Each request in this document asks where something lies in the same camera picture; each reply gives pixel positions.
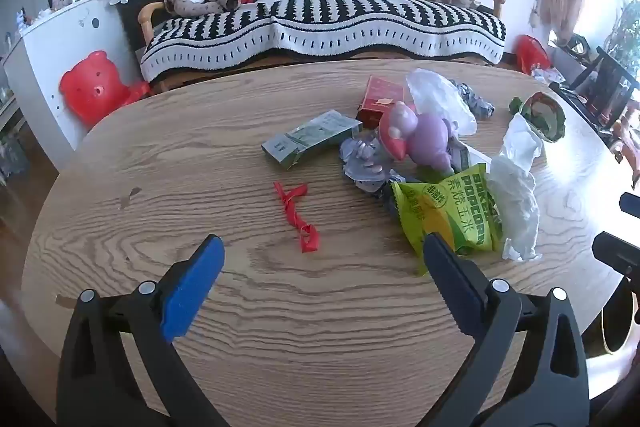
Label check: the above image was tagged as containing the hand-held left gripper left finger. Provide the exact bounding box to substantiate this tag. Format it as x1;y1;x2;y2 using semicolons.
56;234;226;427

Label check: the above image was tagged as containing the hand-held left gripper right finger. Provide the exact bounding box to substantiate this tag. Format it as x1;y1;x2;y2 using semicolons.
422;232;591;427

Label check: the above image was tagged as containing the green popcorn packet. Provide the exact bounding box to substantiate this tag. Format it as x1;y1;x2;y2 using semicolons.
391;163;505;260

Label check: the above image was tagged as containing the white tissue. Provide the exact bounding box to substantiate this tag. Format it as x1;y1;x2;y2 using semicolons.
485;112;545;263

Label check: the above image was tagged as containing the red ribbon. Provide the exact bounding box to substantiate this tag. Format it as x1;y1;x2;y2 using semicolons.
273;182;321;255

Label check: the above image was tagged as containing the clear plastic bag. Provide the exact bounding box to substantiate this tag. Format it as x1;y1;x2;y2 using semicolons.
405;68;478;138

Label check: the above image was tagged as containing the green carton box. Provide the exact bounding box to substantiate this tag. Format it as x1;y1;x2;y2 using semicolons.
261;110;363;171

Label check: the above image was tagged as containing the black chair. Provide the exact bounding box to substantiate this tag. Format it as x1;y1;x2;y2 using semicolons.
549;47;640;132

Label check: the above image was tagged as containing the purple and pink toy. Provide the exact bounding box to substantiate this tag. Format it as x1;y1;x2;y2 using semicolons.
377;102;458;175

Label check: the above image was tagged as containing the green plant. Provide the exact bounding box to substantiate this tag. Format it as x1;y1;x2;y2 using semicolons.
604;0;640;75

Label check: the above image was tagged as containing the twisted blue grey wrapper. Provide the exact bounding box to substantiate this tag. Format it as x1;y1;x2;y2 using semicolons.
447;79;496;122

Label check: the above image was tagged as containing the red plastic bag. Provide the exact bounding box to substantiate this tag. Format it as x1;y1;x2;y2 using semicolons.
514;34;552;75

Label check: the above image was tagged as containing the red carton box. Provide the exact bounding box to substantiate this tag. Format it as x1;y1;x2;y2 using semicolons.
356;75;407;130

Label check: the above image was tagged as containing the red bear-shaped plastic seat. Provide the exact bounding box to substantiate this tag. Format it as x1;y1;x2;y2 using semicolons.
59;50;151;128

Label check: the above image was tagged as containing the white cabinet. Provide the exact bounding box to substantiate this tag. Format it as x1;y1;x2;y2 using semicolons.
2;0;143;172

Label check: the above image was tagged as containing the wooden sofa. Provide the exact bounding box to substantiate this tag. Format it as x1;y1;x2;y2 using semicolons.
137;0;506;95

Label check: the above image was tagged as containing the black bag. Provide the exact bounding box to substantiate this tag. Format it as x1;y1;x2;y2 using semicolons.
116;0;168;52

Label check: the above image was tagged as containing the striped blanket sofa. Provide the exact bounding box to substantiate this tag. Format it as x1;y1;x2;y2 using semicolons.
140;0;507;82

